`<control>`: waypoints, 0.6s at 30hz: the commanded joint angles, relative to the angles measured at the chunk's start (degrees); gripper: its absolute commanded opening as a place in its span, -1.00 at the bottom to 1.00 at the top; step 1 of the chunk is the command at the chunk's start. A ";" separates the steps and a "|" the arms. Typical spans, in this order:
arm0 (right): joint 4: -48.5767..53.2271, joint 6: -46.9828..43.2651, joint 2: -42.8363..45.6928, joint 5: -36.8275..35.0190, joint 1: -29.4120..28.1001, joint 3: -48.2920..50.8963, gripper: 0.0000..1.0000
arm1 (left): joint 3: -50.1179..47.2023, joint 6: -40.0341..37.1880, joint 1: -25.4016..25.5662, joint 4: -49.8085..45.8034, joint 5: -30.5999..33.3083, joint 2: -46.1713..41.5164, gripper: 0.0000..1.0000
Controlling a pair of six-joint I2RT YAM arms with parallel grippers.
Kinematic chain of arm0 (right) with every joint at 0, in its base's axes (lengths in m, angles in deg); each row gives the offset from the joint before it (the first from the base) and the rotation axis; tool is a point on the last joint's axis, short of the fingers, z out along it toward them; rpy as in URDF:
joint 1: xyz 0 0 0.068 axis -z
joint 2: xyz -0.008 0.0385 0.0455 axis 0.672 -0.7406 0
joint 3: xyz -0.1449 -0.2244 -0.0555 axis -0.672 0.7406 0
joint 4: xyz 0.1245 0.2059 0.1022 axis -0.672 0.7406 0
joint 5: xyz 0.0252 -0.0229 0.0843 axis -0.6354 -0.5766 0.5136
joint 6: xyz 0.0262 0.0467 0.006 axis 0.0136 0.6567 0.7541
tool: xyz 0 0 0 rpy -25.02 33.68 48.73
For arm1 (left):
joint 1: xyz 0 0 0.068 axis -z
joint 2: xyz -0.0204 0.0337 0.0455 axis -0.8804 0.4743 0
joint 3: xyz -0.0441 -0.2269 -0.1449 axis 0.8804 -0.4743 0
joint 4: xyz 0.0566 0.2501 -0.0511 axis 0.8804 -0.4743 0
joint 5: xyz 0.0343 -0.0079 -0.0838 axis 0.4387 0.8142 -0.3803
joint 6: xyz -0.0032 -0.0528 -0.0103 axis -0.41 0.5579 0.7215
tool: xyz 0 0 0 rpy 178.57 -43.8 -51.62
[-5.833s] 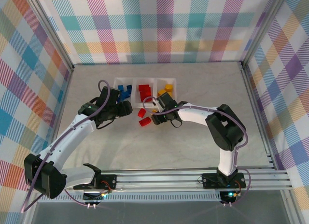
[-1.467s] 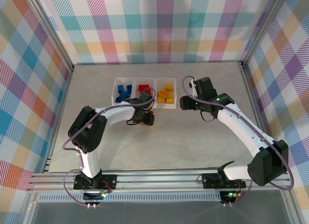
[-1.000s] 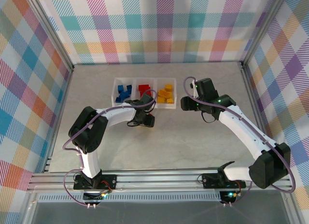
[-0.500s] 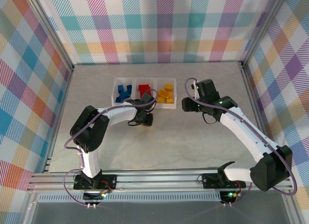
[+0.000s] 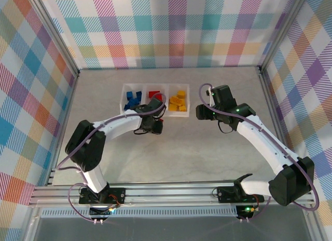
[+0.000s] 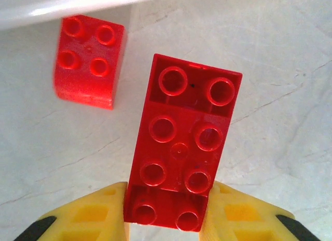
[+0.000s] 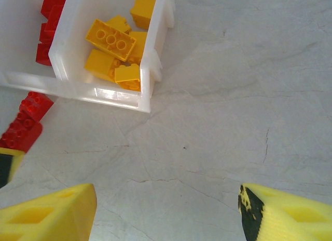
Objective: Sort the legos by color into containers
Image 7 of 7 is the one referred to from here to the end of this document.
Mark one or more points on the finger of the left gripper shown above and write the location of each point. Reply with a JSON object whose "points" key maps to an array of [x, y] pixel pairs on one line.
{"points": [[7, 168]]}

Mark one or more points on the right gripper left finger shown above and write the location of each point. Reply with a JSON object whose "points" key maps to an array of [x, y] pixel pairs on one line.
{"points": [[39, 220]]}

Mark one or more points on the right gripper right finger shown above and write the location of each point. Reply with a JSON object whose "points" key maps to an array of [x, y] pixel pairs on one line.
{"points": [[298, 220]]}

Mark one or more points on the long red lego brick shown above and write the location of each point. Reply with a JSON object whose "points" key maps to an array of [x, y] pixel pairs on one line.
{"points": [[52, 2], [53, 25]]}

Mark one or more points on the long yellow lego brick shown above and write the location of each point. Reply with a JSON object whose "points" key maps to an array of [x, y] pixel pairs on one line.
{"points": [[141, 42], [110, 39]]}

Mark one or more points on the clear three-compartment container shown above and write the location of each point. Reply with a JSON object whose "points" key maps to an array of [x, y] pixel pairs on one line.
{"points": [[116, 95]]}

